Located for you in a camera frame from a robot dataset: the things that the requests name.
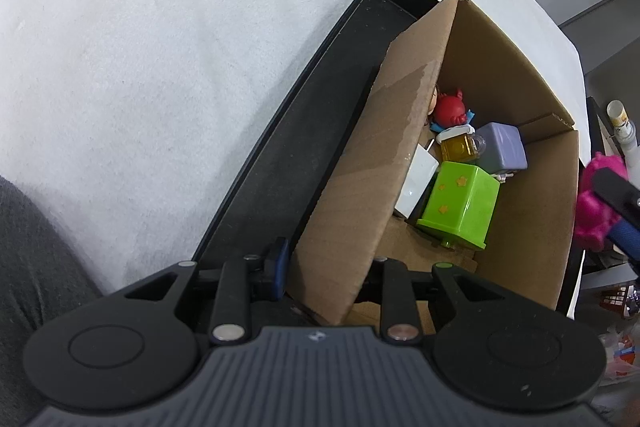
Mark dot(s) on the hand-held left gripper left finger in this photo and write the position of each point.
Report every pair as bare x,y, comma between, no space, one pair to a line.
280,267

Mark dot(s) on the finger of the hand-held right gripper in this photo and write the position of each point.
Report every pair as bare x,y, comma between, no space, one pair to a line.
629,242
620,194

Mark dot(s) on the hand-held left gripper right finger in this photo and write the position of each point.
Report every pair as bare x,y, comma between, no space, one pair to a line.
397,297

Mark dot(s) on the pink plush toy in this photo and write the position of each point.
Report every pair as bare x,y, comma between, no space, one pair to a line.
592,212

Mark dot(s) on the green cube with stars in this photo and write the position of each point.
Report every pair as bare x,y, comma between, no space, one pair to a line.
460,202

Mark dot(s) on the white box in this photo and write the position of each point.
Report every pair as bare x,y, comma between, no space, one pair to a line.
417,182

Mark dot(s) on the brown cardboard box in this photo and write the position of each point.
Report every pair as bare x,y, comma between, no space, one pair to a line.
360,177

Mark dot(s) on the purple cube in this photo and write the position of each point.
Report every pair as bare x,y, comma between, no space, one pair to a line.
500,147

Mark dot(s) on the red figure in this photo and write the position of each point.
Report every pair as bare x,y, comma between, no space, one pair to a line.
450,107

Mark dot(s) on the red white toy house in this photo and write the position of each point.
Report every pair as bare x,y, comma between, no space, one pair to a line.
617,302

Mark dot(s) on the white capped bottle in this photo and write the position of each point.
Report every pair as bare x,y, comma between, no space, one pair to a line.
620,119

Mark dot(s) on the black tray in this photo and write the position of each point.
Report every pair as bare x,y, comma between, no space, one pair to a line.
280,167

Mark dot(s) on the sleeping face doll figure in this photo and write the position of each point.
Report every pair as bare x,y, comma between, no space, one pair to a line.
434,99

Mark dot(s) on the white blanket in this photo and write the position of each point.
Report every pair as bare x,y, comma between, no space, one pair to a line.
175,47

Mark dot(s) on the person's grey trouser leg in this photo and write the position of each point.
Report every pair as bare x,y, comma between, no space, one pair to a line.
35,267

